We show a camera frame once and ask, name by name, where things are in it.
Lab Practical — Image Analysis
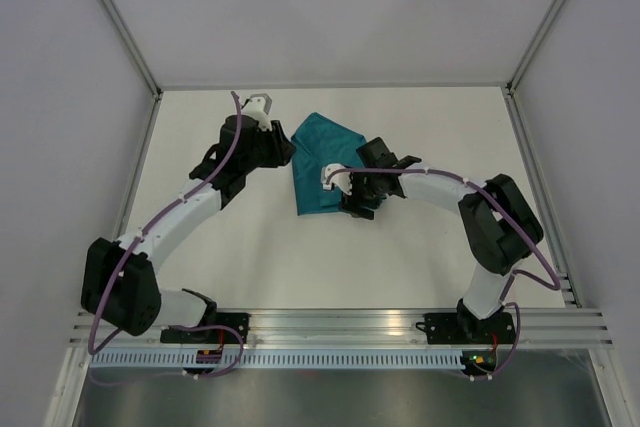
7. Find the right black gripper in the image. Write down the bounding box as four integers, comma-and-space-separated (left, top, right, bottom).
339, 165, 382, 221

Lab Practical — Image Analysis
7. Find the teal cloth napkin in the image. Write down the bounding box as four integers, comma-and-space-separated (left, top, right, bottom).
291, 112, 367, 216

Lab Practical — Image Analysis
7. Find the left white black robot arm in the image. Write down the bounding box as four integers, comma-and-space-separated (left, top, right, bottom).
80, 115, 295, 343

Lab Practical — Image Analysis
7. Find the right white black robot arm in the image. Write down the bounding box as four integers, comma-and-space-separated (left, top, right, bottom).
322, 137, 544, 343

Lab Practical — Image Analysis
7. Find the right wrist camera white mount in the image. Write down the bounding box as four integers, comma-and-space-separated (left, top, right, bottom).
321, 163, 352, 195

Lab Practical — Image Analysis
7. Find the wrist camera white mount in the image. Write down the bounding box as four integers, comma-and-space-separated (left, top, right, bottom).
321, 163, 352, 195
242, 93, 273, 131

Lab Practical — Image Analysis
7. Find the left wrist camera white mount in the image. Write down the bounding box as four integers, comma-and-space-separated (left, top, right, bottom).
242, 93, 273, 131

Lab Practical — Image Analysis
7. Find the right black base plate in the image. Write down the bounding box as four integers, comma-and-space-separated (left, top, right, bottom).
414, 311, 516, 345

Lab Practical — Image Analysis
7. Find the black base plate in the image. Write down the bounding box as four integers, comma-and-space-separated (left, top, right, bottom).
160, 312, 250, 345
414, 311, 516, 345

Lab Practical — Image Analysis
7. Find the left table edge rail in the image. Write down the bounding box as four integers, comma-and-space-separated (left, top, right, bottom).
99, 93, 162, 241

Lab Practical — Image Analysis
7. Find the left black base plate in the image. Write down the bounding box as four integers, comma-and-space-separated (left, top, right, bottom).
160, 312, 250, 345

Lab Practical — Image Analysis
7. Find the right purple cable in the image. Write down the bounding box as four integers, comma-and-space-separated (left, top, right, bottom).
322, 166, 561, 383

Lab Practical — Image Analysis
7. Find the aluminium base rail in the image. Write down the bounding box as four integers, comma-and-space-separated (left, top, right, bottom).
69, 307, 614, 348

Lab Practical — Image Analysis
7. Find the white slotted cable duct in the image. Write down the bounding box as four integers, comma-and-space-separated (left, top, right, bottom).
91, 348, 463, 370

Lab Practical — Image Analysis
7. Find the left aluminium frame post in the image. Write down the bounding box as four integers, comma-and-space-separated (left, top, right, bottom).
97, 0, 162, 99

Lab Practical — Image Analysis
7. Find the aluminium frame post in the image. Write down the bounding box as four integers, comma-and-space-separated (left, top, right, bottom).
504, 0, 569, 95
97, 0, 162, 99

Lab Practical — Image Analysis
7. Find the right aluminium frame post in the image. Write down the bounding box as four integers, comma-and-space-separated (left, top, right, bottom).
504, 0, 569, 95

